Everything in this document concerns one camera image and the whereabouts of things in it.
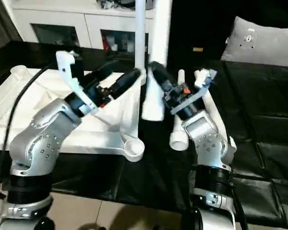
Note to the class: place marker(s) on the white plastic table top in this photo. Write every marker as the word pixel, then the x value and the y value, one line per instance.
pixel 19 119

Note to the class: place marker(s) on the red bottle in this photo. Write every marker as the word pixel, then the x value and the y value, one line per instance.
pixel 105 42

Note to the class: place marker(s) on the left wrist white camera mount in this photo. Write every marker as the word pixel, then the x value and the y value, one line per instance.
pixel 66 64

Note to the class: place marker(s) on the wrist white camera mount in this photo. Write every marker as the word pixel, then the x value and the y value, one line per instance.
pixel 201 79
pixel 66 64

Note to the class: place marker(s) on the black tangled item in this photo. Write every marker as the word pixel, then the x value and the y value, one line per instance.
pixel 106 3

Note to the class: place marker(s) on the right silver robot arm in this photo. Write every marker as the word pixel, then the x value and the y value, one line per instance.
pixel 206 143

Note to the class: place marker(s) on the grey curtain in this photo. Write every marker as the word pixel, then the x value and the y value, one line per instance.
pixel 2 26

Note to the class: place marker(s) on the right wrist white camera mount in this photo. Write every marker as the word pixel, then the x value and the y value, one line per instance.
pixel 201 79

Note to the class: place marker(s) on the white sideboard with glass doors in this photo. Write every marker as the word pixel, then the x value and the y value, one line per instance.
pixel 62 19

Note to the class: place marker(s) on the white cup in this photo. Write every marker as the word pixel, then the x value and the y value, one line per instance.
pixel 114 47

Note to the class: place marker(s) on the white plastic table leg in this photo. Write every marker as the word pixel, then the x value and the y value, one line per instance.
pixel 140 43
pixel 213 110
pixel 178 136
pixel 160 31

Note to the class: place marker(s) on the black work surface mat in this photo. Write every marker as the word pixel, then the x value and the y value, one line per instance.
pixel 266 107

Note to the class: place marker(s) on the grey pillow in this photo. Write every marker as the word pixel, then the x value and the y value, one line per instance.
pixel 261 43

